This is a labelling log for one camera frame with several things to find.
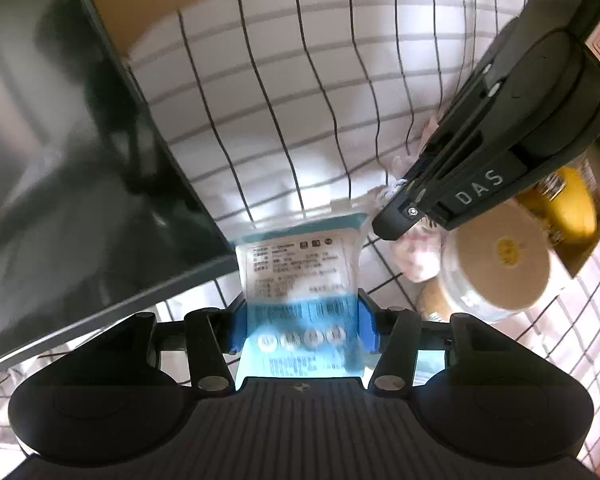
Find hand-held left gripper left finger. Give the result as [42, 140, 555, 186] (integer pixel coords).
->
[130, 294, 249, 394]

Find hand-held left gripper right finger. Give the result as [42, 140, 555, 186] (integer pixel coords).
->
[355, 287, 481, 394]

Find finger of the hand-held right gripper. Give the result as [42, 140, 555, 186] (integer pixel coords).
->
[371, 60, 512, 242]

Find blue white wipes packet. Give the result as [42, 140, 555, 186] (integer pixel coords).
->
[232, 210, 376, 393]

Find pink white soft packet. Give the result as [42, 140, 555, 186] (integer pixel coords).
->
[394, 217, 448, 283]

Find beige round lid container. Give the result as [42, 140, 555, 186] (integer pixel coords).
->
[439, 205, 567, 325]

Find yellow bottle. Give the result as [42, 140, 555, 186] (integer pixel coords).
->
[520, 167, 599, 247]

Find white checked cloth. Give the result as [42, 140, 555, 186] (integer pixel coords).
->
[0, 0, 600, 476]

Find black storage bin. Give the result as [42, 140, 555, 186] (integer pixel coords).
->
[0, 0, 238, 383]

